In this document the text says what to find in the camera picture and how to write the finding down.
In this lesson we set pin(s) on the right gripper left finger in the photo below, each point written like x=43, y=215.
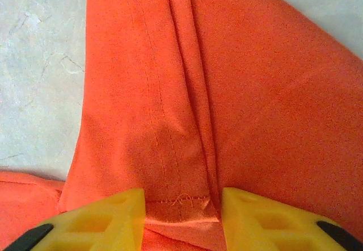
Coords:
x=127, y=234

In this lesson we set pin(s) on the orange t-shirt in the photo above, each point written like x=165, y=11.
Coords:
x=227, y=92

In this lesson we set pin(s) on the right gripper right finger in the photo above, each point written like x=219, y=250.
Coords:
x=249, y=234

